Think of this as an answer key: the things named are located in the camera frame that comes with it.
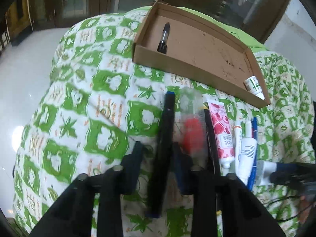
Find green pillow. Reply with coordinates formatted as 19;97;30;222
125;5;268;53

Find white orange-banded ointment tube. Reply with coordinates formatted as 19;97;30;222
233;120;242;176

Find pink rose cream tube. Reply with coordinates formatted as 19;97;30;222
207;100;235;170

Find thin black yellow-tipped pen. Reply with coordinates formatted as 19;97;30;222
204;106;221;216

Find brown cardboard tray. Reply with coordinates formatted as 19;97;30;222
132;2;271;109

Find black clear pen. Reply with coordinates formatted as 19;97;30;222
157;23;170;54

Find green white patterned bedspread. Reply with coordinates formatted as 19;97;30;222
13;13;315;236

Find blue pen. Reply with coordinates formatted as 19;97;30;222
247;117;258;191

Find dark wooden glass cabinet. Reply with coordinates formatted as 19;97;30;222
1;0;290;42

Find small white green bottle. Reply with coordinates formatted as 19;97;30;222
244;75;265;100

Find black marker blue ends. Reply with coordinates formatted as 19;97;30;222
147;91;176;219

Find person right hand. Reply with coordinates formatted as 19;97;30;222
299;196;315;221

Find black cable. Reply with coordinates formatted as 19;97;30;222
262;194;314;223

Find white silver marker pen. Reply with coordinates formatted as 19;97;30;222
254;161;277;186

